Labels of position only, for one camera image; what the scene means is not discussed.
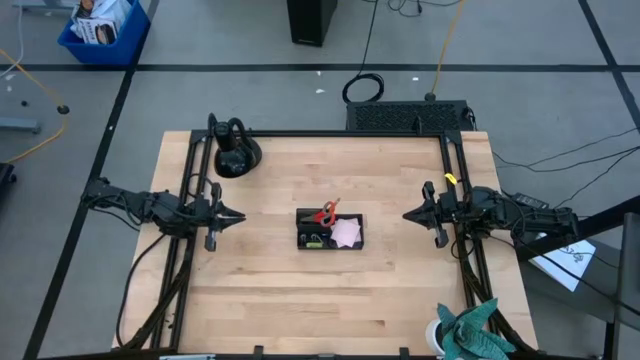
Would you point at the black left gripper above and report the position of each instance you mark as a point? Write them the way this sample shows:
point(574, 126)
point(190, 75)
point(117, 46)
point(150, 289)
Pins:
point(211, 242)

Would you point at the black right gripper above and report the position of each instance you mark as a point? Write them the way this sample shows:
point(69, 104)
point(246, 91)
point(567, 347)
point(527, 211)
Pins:
point(441, 240)

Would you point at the pale sticky note pad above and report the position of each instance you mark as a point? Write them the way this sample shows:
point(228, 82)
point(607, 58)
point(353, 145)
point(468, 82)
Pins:
point(346, 232)

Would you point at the black mesh desk organizer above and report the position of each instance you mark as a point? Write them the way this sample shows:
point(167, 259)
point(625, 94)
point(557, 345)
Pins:
point(306, 225)

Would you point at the orange pencil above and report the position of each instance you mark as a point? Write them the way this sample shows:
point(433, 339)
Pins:
point(337, 201)

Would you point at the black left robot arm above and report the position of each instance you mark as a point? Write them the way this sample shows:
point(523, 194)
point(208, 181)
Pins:
point(145, 207)

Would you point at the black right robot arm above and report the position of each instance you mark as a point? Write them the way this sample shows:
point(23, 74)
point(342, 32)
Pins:
point(520, 217)

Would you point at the yellow tag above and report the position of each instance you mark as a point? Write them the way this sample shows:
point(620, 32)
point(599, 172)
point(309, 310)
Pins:
point(450, 178)

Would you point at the black vented computer case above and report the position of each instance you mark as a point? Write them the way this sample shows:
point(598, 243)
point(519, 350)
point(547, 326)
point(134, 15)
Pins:
point(407, 116)

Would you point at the black power adapter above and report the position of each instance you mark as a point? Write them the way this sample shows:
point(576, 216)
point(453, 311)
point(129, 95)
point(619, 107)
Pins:
point(530, 201)

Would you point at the white cup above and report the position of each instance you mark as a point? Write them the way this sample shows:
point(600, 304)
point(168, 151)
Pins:
point(433, 340)

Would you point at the green cloth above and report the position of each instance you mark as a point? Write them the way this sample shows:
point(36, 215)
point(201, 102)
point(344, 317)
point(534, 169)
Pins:
point(475, 335)

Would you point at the white printed paper sheet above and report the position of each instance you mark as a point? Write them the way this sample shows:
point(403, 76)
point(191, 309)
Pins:
point(570, 265)

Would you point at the blue plastic bin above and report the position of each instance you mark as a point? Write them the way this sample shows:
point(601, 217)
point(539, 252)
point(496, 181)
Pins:
point(125, 47)

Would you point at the black metal stand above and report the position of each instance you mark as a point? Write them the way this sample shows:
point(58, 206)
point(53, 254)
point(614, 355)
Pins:
point(627, 260)

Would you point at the black tower box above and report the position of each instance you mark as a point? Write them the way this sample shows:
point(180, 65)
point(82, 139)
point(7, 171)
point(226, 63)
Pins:
point(311, 22)

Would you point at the grey metal foot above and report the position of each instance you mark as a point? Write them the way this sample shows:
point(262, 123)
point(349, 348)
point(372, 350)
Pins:
point(20, 125)

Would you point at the white printed box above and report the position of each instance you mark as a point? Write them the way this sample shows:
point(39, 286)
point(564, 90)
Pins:
point(97, 31)

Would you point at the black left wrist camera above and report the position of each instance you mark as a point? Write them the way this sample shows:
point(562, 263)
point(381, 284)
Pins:
point(216, 217)

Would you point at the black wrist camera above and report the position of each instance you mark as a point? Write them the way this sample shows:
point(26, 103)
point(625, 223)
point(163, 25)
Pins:
point(216, 217)
point(436, 216)

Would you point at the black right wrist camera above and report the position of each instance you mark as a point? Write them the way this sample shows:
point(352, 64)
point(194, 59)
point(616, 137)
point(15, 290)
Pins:
point(436, 216)

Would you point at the black aluminium table frame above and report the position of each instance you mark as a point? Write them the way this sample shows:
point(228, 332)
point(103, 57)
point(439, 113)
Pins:
point(350, 133)

